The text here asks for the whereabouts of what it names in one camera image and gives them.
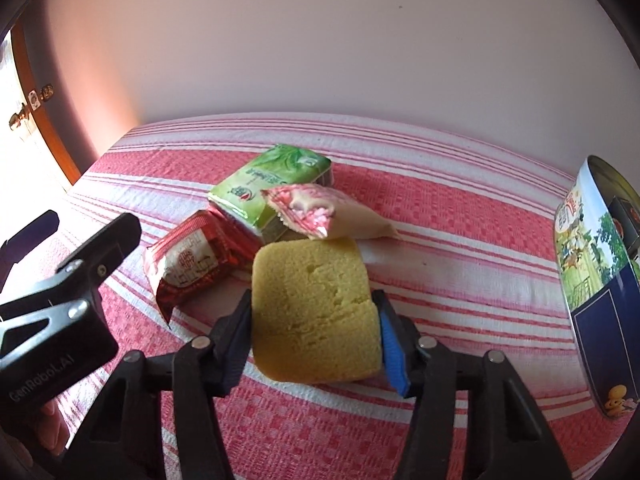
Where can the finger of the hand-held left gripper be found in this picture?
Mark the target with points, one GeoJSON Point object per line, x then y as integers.
{"type": "Point", "coordinates": [107, 242]}
{"type": "Point", "coordinates": [35, 232]}

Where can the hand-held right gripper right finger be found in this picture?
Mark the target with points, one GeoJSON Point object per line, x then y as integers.
{"type": "Point", "coordinates": [395, 360]}

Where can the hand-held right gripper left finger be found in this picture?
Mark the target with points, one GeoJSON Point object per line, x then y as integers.
{"type": "Point", "coordinates": [235, 355]}

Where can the yellow sponge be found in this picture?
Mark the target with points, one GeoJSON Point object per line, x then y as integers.
{"type": "Point", "coordinates": [310, 310]}

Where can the round metal tin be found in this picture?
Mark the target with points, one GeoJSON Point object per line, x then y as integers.
{"type": "Point", "coordinates": [590, 270]}

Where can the person's left hand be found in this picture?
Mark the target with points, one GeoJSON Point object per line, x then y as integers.
{"type": "Point", "coordinates": [52, 427]}

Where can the red snack packet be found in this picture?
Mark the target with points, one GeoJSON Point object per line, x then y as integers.
{"type": "Point", "coordinates": [195, 260]}

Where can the red striped bedsheet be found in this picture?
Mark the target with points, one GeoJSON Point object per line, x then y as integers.
{"type": "Point", "coordinates": [450, 210]}

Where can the pink snack packet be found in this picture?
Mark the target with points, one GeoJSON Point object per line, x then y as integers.
{"type": "Point", "coordinates": [305, 207]}

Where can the green snack packet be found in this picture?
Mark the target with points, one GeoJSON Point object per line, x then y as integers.
{"type": "Point", "coordinates": [270, 180]}

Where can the small black box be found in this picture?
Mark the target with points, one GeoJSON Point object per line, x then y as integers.
{"type": "Point", "coordinates": [627, 225]}

